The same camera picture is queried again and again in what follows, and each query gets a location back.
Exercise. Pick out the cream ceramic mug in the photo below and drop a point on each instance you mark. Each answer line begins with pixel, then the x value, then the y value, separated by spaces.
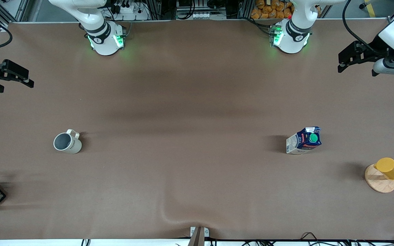
pixel 67 142

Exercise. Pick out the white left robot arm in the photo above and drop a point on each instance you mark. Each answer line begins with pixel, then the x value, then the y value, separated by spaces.
pixel 294 32

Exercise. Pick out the orange snack bag pile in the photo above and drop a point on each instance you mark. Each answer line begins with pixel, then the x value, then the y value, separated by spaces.
pixel 272 9

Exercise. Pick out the round wooden cup stand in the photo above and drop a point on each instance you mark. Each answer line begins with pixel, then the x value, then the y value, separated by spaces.
pixel 378 182

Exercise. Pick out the aluminium frame rail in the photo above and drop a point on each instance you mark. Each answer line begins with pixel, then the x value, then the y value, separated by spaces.
pixel 2 10

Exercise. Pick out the yellow plastic cup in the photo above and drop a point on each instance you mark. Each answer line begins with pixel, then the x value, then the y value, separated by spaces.
pixel 390 168

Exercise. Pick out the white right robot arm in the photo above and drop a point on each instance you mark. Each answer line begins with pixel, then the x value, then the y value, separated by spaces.
pixel 101 30

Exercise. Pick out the blue milk carton green cap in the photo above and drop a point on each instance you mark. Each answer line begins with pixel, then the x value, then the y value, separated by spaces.
pixel 303 140

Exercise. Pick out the white power strip black plugs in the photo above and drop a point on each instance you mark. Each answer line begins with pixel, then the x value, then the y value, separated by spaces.
pixel 130 12

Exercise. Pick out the metal table bracket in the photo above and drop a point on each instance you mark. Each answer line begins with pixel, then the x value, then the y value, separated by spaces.
pixel 199 235

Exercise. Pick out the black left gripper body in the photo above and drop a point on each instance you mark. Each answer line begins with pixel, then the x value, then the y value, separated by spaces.
pixel 376 46

